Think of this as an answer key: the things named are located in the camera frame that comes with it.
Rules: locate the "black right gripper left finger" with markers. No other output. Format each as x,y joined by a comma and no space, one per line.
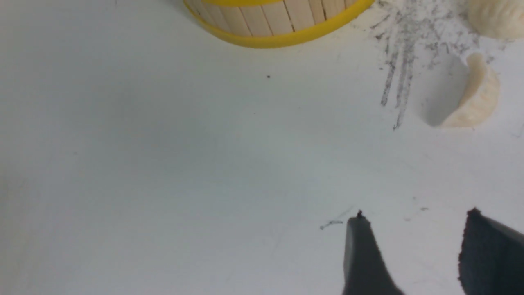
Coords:
364,270

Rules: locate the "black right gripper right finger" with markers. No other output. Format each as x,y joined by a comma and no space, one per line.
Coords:
491,261

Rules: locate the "white dumpling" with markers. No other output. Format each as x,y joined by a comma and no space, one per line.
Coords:
497,19
480,97

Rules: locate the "yellow rimmed bamboo steamer tray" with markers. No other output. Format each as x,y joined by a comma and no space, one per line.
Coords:
274,23

